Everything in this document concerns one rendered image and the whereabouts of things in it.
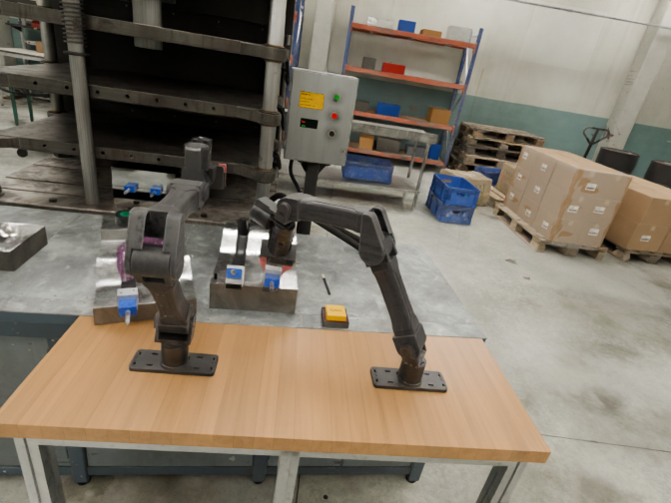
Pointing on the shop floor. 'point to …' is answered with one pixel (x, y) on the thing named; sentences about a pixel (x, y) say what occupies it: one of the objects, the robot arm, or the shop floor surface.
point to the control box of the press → (318, 125)
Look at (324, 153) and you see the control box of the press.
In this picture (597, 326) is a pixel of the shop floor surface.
